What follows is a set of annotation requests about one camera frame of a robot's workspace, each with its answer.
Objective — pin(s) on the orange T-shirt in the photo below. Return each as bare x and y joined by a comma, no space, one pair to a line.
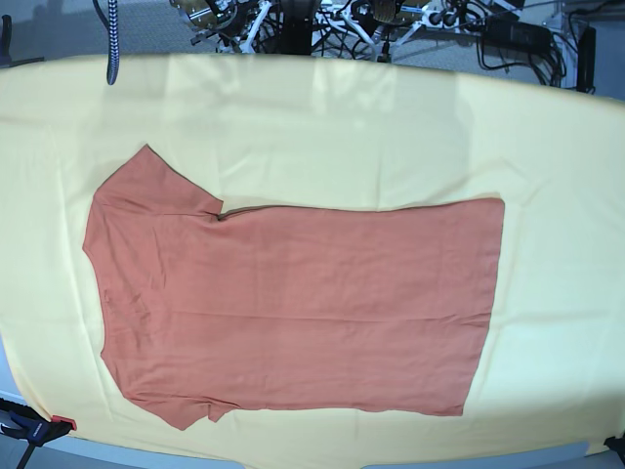
287,308

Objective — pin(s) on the yellow table cloth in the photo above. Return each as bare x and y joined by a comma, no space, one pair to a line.
340,134

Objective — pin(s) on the black power adapter box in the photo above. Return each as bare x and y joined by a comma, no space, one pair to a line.
515,35

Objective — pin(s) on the black upright stand right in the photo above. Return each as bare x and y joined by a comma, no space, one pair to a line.
586,61

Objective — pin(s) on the blue black bar clamp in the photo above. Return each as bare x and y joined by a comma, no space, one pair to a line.
21,422

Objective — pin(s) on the black clamp right corner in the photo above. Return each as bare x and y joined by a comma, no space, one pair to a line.
617,445

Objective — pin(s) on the black central post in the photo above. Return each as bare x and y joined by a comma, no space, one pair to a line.
296,32

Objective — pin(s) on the black clamp handle top left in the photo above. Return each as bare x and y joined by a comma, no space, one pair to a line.
6,61

